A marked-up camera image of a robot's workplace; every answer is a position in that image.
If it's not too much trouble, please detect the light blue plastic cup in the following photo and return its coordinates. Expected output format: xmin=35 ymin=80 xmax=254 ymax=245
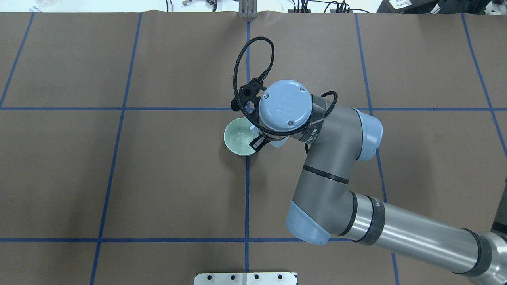
xmin=250 ymin=125 xmax=289 ymax=148

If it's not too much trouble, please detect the green ceramic bowl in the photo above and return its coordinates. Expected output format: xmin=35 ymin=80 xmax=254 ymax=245
xmin=223 ymin=118 xmax=258 ymax=157

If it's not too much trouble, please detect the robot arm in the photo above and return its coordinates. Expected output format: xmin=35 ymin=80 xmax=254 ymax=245
xmin=251 ymin=80 xmax=506 ymax=285

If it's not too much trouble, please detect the white central pillar base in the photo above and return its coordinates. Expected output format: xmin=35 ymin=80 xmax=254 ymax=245
xmin=193 ymin=272 xmax=299 ymax=285

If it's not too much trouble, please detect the black box with label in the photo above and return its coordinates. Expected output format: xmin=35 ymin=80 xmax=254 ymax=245
xmin=375 ymin=0 xmax=446 ymax=14

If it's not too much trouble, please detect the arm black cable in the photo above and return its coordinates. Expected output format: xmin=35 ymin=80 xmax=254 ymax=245
xmin=232 ymin=37 xmax=338 ymax=155

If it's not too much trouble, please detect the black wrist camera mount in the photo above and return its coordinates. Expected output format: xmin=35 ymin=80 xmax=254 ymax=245
xmin=230 ymin=77 xmax=266 ymax=112

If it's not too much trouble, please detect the aluminium frame post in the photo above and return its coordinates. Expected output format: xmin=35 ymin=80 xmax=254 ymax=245
xmin=237 ymin=0 xmax=258 ymax=19

